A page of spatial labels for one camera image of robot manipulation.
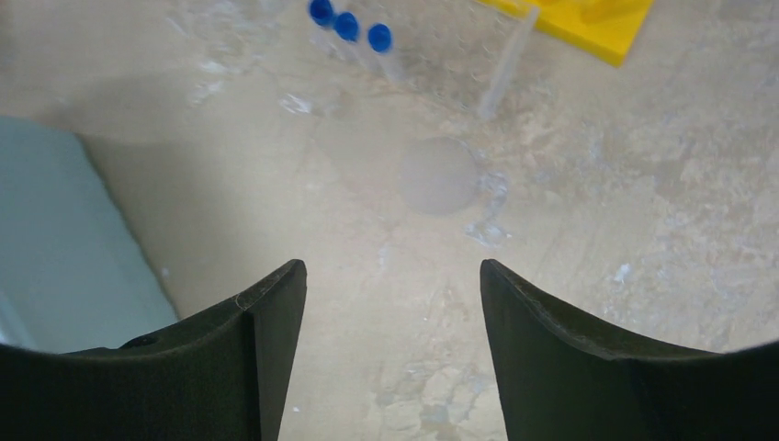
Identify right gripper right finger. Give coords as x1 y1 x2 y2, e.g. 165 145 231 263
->
480 259 778 440

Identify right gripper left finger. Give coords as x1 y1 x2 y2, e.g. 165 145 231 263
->
1 259 307 440

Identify teal plastic bin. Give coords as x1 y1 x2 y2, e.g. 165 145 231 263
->
1 117 177 353

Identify clear well plate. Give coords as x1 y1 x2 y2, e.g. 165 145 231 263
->
305 0 538 120

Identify yellow test tube rack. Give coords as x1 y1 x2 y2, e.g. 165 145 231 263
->
484 0 653 67

